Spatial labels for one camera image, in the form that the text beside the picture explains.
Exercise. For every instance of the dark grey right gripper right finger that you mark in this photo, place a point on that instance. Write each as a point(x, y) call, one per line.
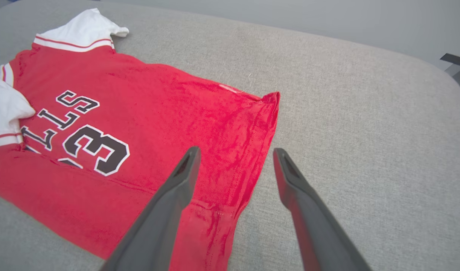
point(316, 229)

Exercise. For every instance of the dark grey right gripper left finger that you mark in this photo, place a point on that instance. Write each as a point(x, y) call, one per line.
point(158, 218)

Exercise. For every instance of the red white basketball jersey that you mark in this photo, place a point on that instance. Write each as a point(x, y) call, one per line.
point(158, 113)

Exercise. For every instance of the grey fabric sofa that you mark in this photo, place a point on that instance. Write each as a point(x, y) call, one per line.
point(365, 150)

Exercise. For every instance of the black tape strip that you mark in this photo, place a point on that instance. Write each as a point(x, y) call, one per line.
point(456, 59)

